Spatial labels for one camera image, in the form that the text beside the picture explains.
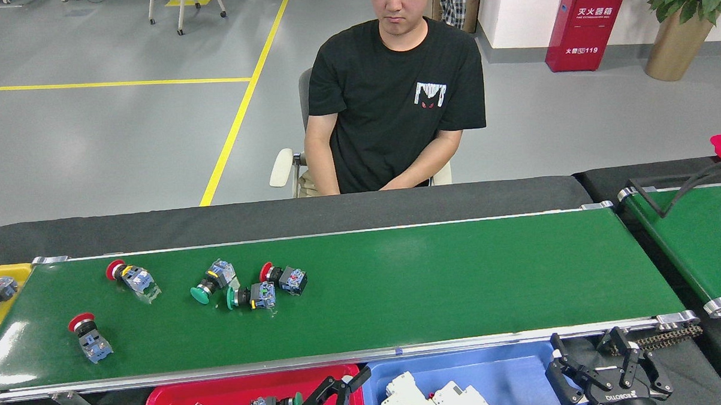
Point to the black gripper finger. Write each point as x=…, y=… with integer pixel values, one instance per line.
x=322, y=398
x=657, y=378
x=358, y=383
x=567, y=378

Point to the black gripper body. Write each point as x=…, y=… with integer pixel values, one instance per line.
x=622, y=400

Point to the red cap push button switch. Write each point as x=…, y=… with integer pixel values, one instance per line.
x=292, y=280
x=136, y=279
x=94, y=345

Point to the person's right forearm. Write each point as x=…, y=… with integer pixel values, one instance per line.
x=322, y=174

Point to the person's left forearm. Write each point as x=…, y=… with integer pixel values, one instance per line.
x=428, y=163

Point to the blue plastic tray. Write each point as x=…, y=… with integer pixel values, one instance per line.
x=504, y=371

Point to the red plastic tray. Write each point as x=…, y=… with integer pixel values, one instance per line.
x=223, y=393

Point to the long green conveyor belt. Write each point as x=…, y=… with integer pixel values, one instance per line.
x=429, y=284

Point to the green feeder conveyor belt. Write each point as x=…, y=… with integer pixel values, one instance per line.
x=707, y=250

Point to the grey office chair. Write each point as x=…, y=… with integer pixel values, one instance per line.
x=280, y=167

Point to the potted plant gold pot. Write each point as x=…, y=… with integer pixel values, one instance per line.
x=676, y=50

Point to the red fire extinguisher box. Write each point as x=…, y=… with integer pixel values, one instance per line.
x=585, y=33

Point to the brown cardboard box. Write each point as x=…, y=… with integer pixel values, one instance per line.
x=472, y=10

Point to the background person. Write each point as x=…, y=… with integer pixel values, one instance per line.
x=452, y=4

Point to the white wheeled stand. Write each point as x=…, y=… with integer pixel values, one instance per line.
x=181, y=16

